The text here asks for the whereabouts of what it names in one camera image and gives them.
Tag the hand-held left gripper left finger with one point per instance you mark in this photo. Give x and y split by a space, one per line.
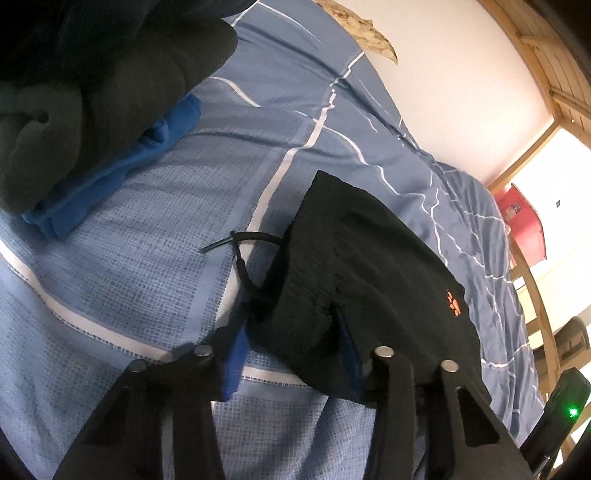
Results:
233 364

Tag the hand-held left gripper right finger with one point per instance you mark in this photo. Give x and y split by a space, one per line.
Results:
351 369

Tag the black pants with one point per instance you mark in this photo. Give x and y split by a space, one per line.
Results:
369 258

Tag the dark chair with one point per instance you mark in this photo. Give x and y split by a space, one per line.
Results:
576 337

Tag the blue checked duvet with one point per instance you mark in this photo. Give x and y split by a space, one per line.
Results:
138 277

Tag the red storage bin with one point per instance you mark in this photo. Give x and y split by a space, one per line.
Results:
526 226

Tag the blue folded garment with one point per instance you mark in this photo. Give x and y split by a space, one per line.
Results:
92 194

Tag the stack of dark folded clothes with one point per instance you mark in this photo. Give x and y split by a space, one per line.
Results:
69 92

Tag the beige patterned pillow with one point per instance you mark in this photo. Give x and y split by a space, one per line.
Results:
364 32

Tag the wooden bunk bed frame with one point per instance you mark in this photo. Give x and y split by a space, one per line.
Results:
531 153

